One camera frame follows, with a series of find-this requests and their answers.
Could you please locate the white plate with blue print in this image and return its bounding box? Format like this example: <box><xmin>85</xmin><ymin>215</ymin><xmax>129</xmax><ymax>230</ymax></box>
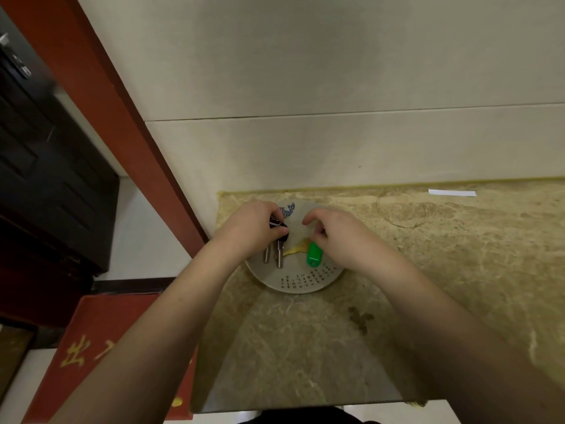
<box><xmin>244</xmin><ymin>199</ymin><xmax>348</xmax><ymax>295</ymax></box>

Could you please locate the silver key with black head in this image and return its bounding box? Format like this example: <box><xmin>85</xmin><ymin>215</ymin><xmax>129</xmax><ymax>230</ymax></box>
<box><xmin>274</xmin><ymin>221</ymin><xmax>290</xmax><ymax>269</ymax></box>
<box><xmin>263</xmin><ymin>225</ymin><xmax>279</xmax><ymax>264</ymax></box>

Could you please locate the brass key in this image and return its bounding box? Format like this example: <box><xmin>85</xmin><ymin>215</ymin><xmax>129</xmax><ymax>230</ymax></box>
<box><xmin>282</xmin><ymin>239</ymin><xmax>310</xmax><ymax>258</ymax></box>

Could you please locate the person's right hand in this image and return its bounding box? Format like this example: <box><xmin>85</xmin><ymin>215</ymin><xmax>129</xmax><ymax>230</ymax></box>
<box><xmin>301</xmin><ymin>208</ymin><xmax>385</xmax><ymax>275</ymax></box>

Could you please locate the person's left hand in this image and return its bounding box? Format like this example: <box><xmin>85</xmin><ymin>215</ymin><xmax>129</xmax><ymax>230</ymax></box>
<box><xmin>215</xmin><ymin>200</ymin><xmax>290</xmax><ymax>266</ymax></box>

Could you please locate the person's right forearm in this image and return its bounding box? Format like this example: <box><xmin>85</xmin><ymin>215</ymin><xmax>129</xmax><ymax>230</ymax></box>
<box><xmin>349</xmin><ymin>251</ymin><xmax>565</xmax><ymax>424</ymax></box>

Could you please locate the red door frame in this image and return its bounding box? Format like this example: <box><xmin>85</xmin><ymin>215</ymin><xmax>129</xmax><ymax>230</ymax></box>
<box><xmin>0</xmin><ymin>0</ymin><xmax>209</xmax><ymax>259</ymax></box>

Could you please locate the red doormat with gold characters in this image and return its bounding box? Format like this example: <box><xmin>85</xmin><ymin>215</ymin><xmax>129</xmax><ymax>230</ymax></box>
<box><xmin>21</xmin><ymin>293</ymin><xmax>198</xmax><ymax>424</ymax></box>

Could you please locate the silver door lock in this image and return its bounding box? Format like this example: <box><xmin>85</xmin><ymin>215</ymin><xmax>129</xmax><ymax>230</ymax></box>
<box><xmin>0</xmin><ymin>32</ymin><xmax>32</xmax><ymax>81</ymax></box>

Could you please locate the black door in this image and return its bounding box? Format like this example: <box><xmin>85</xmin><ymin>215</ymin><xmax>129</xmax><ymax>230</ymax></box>
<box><xmin>0</xmin><ymin>8</ymin><xmax>121</xmax><ymax>275</ymax></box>

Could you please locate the person's left forearm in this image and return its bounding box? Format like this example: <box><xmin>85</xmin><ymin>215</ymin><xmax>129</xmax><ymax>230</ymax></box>
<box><xmin>48</xmin><ymin>237</ymin><xmax>250</xmax><ymax>424</ymax></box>

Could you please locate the green plastic key fob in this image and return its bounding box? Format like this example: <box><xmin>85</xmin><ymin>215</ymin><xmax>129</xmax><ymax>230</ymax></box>
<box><xmin>305</xmin><ymin>242</ymin><xmax>325</xmax><ymax>268</ymax></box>

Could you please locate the person's black clothing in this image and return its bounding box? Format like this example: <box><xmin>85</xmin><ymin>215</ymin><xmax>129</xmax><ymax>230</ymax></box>
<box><xmin>237</xmin><ymin>405</ymin><xmax>382</xmax><ymax>424</ymax></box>

